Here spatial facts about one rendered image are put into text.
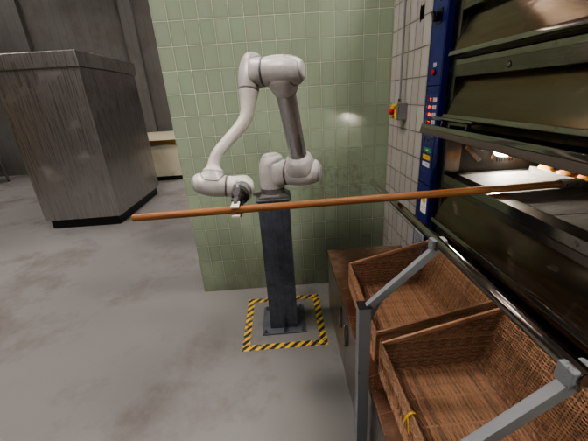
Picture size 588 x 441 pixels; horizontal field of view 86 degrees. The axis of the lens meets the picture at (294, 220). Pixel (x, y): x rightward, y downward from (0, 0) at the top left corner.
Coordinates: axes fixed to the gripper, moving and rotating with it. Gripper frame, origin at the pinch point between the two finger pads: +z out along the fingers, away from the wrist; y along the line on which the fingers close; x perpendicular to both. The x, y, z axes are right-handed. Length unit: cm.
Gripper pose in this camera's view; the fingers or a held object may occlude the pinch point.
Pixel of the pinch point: (235, 209)
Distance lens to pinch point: 125.8
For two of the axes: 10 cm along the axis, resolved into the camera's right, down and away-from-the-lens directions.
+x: -10.0, 0.8, -0.4
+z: 0.6, 3.7, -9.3
